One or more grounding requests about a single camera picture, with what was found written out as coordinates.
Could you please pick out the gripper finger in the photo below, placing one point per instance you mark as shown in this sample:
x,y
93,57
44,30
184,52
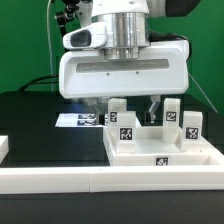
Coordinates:
x,y
151,112
99,106

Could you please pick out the white left barrier piece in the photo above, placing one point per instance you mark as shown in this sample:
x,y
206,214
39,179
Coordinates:
x,y
4,148

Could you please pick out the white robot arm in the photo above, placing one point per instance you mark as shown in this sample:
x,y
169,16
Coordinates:
x,y
115,53

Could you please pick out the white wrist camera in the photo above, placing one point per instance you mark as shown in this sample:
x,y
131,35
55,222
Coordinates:
x,y
89,37

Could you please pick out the fiducial marker sheet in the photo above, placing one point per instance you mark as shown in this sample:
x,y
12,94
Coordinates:
x,y
81,120

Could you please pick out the white square table top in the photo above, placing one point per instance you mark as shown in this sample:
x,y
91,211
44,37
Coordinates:
x,y
148,149

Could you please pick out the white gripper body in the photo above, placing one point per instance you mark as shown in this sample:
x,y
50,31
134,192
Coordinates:
x,y
161,69

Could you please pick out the white front barrier wall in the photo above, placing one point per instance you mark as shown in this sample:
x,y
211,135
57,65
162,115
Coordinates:
x,y
110,179

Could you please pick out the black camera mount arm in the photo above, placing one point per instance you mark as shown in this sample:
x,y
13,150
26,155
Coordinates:
x,y
80,9

